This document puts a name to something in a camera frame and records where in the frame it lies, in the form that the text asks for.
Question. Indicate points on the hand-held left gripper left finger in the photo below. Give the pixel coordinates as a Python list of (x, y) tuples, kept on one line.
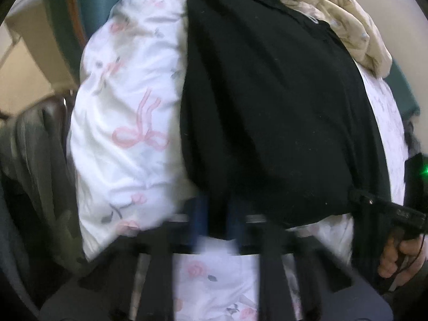
[(197, 217)]

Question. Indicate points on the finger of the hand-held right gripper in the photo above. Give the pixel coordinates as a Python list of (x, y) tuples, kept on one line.
[(364, 198)]

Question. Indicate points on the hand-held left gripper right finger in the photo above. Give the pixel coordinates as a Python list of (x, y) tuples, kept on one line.
[(239, 234)]

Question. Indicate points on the black pants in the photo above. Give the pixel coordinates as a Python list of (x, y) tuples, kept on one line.
[(267, 107)]

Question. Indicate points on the person's right hand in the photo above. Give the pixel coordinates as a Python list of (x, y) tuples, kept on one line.
[(401, 260)]

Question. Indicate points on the dark grey crumpled cloth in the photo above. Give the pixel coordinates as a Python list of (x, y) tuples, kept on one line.
[(409, 135)]

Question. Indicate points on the white floral bed sheet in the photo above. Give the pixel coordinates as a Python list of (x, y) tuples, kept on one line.
[(127, 174)]

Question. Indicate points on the person's grey trousers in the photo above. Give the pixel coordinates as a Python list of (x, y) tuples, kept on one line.
[(83, 307)]

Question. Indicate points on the grey-green cloth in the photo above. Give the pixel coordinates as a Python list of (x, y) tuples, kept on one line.
[(40, 174)]

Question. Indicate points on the cream duvet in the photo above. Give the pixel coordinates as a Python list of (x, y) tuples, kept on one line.
[(344, 23)]

